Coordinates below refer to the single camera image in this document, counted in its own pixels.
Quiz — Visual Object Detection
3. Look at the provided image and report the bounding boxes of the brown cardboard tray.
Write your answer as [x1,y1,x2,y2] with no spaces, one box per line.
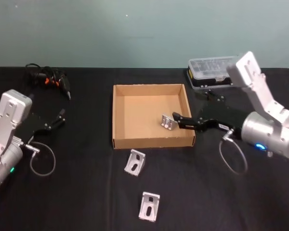
[112,83,197,149]

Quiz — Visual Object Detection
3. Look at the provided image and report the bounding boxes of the right gripper thin cable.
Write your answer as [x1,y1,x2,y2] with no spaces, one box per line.
[219,129,249,176]

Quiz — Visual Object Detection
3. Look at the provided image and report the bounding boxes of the silver aluminium corner bracket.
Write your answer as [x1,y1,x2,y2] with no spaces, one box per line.
[124,149,146,178]
[138,191,161,221]
[158,113,178,132]

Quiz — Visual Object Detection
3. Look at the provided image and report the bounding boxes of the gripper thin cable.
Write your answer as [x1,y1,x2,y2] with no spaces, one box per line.
[219,129,249,176]
[26,141,57,177]

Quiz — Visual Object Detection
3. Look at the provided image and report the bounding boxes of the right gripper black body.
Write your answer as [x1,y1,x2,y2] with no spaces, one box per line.
[195,101,250,141]

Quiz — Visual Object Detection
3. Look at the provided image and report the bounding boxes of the black table cloth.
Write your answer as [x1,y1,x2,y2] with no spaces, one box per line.
[0,65,289,231]

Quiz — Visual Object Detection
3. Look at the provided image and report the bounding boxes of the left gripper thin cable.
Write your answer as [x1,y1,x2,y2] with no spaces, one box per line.
[26,141,57,177]

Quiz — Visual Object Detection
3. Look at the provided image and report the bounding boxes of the pale green-grey wall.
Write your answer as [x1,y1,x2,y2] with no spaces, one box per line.
[0,0,289,70]

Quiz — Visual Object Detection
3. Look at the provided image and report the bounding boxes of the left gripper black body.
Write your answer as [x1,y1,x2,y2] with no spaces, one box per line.
[18,112,51,145]

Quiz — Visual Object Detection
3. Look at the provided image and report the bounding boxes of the black corded tool orange parts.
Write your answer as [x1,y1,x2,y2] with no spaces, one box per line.
[24,63,72,101]

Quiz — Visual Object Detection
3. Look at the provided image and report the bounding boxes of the clear plastic case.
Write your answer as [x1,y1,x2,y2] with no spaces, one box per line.
[186,55,239,90]

